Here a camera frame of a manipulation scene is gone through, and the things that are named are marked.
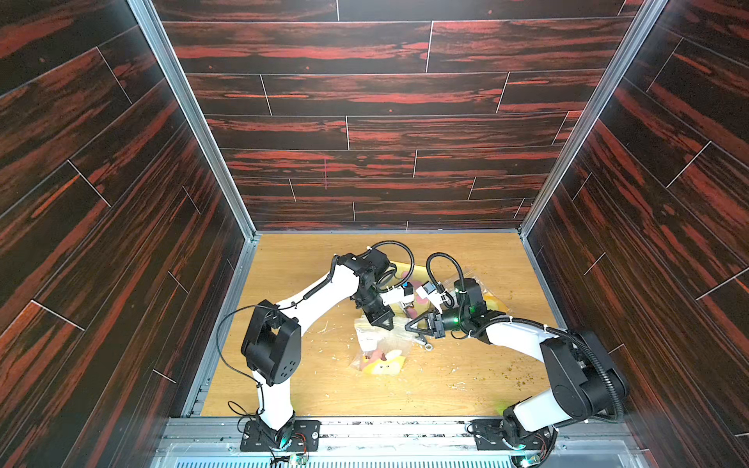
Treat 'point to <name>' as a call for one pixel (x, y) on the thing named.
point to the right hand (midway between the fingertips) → (409, 325)
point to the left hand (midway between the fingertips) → (390, 325)
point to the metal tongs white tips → (427, 346)
